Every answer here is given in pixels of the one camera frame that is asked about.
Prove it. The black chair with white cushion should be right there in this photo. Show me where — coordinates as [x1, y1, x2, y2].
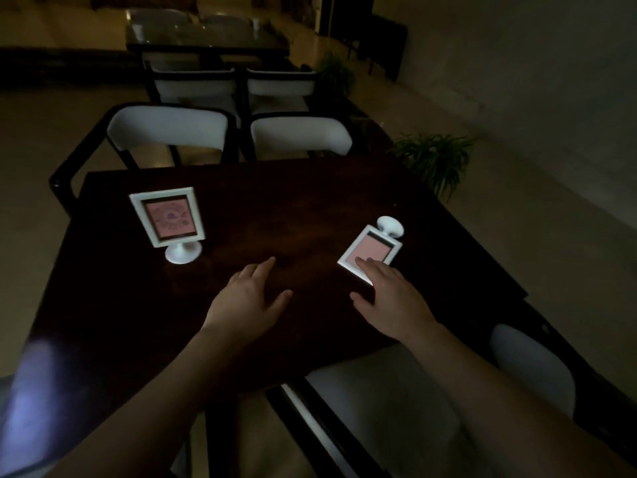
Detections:
[241, 64, 319, 116]
[265, 293, 637, 478]
[143, 60, 241, 116]
[49, 102, 241, 217]
[243, 112, 355, 163]

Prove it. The person's right forearm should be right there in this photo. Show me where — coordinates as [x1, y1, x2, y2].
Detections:
[405, 322, 637, 478]

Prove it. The person's left forearm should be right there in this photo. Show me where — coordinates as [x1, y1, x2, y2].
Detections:
[44, 327, 240, 478]

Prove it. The green potted plant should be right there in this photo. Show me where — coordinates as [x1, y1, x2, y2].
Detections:
[389, 132, 477, 203]
[317, 51, 358, 106]

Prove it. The person's left hand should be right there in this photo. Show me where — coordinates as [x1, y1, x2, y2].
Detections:
[201, 257, 293, 347]

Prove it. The dark glass-top dining table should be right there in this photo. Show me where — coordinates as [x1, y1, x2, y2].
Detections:
[124, 8, 291, 59]

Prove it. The dark cabinet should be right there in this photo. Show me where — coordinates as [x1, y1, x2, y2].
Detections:
[318, 0, 409, 81]

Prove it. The white table sign frame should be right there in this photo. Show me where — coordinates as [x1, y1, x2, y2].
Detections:
[129, 187, 206, 265]
[337, 216, 405, 286]

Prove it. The person's right hand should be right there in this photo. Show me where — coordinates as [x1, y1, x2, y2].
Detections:
[350, 257, 439, 344]

